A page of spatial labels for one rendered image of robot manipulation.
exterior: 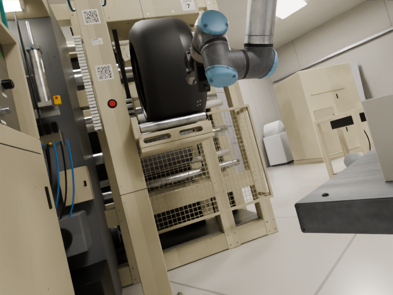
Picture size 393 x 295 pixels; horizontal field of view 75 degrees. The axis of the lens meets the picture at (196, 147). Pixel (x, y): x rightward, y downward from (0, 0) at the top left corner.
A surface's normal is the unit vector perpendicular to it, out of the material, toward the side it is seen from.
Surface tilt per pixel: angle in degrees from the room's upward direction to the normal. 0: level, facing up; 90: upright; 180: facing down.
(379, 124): 90
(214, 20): 78
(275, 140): 90
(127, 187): 90
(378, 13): 90
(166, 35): 72
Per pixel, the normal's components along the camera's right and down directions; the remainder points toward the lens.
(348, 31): -0.69, 0.14
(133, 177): 0.24, -0.11
